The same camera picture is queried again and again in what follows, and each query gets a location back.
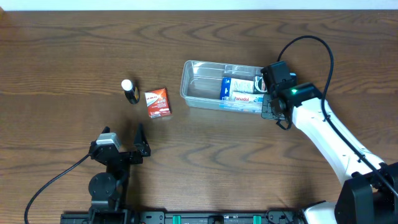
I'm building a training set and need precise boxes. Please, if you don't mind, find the red orange small box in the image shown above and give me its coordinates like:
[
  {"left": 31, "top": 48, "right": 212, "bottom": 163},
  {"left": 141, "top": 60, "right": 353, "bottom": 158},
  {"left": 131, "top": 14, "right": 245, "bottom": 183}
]
[{"left": 145, "top": 88, "right": 172, "bottom": 118}]

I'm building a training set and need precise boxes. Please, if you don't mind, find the white Panadol box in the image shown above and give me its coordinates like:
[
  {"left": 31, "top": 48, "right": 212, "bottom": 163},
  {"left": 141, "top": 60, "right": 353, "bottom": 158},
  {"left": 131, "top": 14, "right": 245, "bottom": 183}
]
[{"left": 231, "top": 91, "right": 264, "bottom": 103}]

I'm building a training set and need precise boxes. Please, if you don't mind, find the small white-capped dark bottle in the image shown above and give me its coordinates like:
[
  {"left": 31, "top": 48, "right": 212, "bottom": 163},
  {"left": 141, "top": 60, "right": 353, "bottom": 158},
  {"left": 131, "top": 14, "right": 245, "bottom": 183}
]
[{"left": 121, "top": 79, "right": 140, "bottom": 105}]

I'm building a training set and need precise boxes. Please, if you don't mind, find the blue Kool Fever box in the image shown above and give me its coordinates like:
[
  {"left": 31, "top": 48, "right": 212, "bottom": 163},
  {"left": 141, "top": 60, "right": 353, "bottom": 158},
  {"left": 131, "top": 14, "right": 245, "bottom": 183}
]
[{"left": 220, "top": 77, "right": 262, "bottom": 113}]

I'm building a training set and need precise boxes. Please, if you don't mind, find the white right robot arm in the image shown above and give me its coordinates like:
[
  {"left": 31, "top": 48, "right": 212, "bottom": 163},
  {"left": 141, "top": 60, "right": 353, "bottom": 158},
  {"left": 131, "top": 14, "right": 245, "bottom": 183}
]
[{"left": 261, "top": 62, "right": 397, "bottom": 223}]

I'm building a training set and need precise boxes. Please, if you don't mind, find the clear plastic container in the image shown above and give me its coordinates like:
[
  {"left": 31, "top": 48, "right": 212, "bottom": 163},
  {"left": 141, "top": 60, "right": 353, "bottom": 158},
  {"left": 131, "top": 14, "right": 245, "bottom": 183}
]
[{"left": 180, "top": 60, "right": 262, "bottom": 111}]

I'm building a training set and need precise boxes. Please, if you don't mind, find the black mounting rail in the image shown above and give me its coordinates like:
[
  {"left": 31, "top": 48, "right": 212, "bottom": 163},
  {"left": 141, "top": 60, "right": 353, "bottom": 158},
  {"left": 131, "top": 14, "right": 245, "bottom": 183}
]
[{"left": 60, "top": 210, "right": 306, "bottom": 224}]

